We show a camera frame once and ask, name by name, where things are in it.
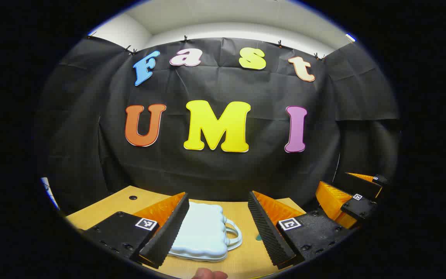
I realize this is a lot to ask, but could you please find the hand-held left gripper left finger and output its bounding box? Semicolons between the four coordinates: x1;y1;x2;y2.
84;192;190;269

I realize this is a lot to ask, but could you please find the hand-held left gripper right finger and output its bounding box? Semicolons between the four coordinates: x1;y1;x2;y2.
247;191;355;270

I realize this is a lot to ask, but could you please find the light blue suitcase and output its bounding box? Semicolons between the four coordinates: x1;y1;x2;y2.
168;201;243;263

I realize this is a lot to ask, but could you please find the black backdrop cloth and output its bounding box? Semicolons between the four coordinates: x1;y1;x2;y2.
33;37;401;215

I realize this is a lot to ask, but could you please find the bright computer screen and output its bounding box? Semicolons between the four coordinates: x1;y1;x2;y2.
40;177;60;210

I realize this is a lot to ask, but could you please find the row of black cloth clips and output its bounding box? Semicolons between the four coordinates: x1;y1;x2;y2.
87;31;324;60

